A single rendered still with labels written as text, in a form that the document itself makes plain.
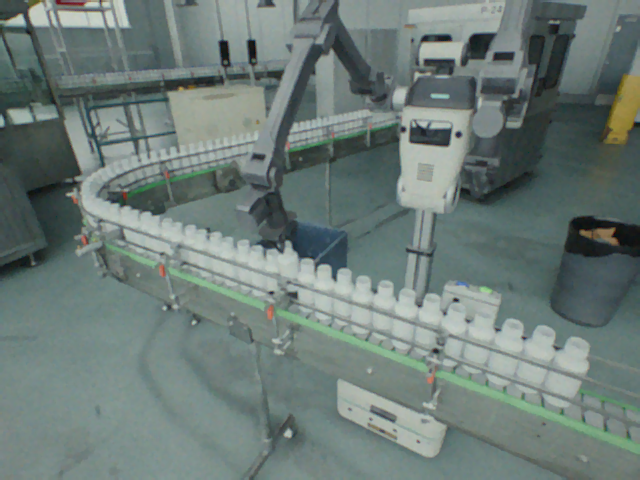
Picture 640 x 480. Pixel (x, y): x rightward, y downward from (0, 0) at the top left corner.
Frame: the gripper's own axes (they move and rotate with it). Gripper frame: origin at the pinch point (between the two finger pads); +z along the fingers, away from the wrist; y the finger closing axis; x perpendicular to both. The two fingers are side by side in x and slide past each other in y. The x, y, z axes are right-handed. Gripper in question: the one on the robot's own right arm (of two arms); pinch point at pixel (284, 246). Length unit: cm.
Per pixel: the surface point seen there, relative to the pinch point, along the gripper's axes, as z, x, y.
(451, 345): 12.5, 47.9, 5.2
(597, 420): 20, 79, 6
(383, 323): 14.0, 30.5, 4.6
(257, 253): 5.0, -10.6, 1.2
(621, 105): 255, 173, -702
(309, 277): 7.9, 7.6, 1.9
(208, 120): 104, -304, -248
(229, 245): 5.5, -22.1, 1.0
